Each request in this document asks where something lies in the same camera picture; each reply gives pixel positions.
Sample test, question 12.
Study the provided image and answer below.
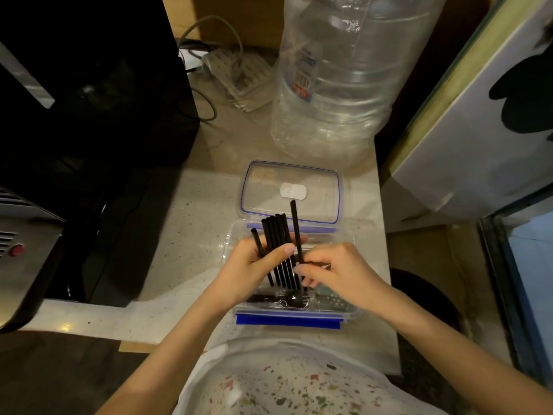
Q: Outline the black round bin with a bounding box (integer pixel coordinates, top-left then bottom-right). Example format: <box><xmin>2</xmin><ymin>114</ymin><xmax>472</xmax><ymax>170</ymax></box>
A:
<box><xmin>389</xmin><ymin>268</ymin><xmax>465</xmax><ymax>346</ymax></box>

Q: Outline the black plastic utensil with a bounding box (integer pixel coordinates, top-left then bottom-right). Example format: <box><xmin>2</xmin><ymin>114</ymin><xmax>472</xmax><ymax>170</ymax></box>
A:
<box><xmin>246</xmin><ymin>291</ymin><xmax>321</xmax><ymax>310</ymax></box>

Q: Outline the silver appliance with red button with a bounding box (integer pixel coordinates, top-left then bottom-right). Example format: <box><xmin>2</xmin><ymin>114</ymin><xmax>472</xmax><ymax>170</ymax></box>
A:
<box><xmin>0</xmin><ymin>188</ymin><xmax>66</xmax><ymax>334</ymax></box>

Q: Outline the large clear water bottle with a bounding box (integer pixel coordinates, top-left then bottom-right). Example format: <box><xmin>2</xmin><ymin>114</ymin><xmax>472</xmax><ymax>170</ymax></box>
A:
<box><xmin>270</xmin><ymin>0</ymin><xmax>451</xmax><ymax>170</ymax></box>

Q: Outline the white power strip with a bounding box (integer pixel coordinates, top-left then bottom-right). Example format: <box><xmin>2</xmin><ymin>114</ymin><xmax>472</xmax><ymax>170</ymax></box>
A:
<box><xmin>202</xmin><ymin>47</ymin><xmax>278</xmax><ymax>114</ymax></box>

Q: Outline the bundle of black straws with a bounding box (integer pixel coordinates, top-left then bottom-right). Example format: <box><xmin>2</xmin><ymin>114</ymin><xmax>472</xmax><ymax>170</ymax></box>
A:
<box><xmin>251</xmin><ymin>213</ymin><xmax>300</xmax><ymax>291</ymax></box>

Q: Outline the black cable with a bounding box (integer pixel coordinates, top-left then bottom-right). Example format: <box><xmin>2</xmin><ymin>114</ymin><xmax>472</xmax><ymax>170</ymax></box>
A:
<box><xmin>189</xmin><ymin>87</ymin><xmax>217</xmax><ymax>122</ymax></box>

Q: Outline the person's right hand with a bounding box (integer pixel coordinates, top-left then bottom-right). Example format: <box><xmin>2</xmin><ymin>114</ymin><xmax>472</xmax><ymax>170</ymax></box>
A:
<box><xmin>293</xmin><ymin>243</ymin><xmax>395</xmax><ymax>318</ymax></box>

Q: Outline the white speckled shirt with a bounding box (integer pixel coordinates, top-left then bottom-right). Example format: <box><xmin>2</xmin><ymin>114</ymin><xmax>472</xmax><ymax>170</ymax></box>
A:
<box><xmin>172</xmin><ymin>338</ymin><xmax>451</xmax><ymax>415</ymax></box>

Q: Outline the grey cable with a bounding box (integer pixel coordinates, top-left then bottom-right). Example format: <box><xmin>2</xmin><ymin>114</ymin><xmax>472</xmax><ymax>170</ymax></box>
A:
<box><xmin>178</xmin><ymin>15</ymin><xmax>245</xmax><ymax>84</ymax></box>

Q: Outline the glass tank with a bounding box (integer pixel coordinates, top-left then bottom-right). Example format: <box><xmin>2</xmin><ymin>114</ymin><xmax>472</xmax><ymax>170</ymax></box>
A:
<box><xmin>477</xmin><ymin>186</ymin><xmax>553</xmax><ymax>387</ymax></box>

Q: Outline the person's left forearm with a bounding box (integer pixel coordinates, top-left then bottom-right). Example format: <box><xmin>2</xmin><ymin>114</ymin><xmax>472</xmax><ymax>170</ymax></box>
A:
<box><xmin>97</xmin><ymin>283</ymin><xmax>243</xmax><ymax>415</ymax></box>

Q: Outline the white plug adapter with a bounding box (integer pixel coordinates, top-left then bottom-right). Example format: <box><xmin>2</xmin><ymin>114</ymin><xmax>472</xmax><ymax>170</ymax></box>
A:
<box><xmin>178</xmin><ymin>47</ymin><xmax>204</xmax><ymax>72</ymax></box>

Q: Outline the person's left hand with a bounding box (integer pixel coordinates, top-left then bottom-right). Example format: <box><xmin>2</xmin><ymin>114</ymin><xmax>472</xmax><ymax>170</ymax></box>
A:
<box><xmin>215</xmin><ymin>234</ymin><xmax>309</xmax><ymax>305</ymax></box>

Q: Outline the person's right forearm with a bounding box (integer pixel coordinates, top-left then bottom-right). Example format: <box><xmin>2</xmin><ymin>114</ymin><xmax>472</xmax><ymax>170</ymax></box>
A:
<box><xmin>375</xmin><ymin>287</ymin><xmax>553</xmax><ymax>415</ymax></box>

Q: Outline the black appliance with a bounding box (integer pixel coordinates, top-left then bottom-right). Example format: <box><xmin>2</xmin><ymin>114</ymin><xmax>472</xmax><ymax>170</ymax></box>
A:
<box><xmin>0</xmin><ymin>0</ymin><xmax>201</xmax><ymax>308</ymax></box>

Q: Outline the long black drinking straw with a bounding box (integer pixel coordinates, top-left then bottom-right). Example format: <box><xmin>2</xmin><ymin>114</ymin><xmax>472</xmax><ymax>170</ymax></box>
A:
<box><xmin>290</xmin><ymin>200</ymin><xmax>308</xmax><ymax>293</ymax></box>

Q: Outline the white board with black shape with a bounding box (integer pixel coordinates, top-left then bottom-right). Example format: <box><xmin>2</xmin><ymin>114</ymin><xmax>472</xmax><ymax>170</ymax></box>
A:
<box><xmin>380</xmin><ymin>0</ymin><xmax>553</xmax><ymax>235</ymax></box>

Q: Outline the clear container with blue clips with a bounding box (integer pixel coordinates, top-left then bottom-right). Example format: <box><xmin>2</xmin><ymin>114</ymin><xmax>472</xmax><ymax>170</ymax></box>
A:
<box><xmin>226</xmin><ymin>219</ymin><xmax>364</xmax><ymax>330</ymax></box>

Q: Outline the clear lid with blue seal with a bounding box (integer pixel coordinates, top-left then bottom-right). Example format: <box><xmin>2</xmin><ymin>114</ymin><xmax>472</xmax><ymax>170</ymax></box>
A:
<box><xmin>240</xmin><ymin>160</ymin><xmax>345</xmax><ymax>233</ymax></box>

